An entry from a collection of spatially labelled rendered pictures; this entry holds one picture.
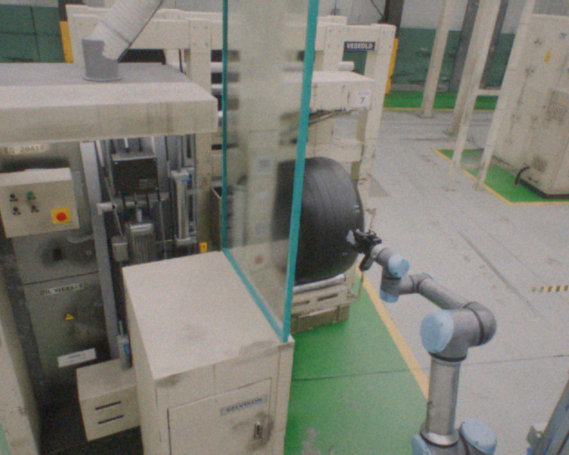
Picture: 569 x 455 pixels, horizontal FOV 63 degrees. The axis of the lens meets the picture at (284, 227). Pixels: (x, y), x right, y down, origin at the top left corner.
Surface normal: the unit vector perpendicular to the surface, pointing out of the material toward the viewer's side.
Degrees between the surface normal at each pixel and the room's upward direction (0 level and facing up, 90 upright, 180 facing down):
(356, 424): 0
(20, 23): 90
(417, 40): 90
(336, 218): 63
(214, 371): 90
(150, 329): 0
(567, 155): 90
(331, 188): 36
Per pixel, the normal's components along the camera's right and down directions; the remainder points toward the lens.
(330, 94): 0.42, 0.45
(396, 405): 0.07, -0.88
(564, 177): 0.18, 0.47
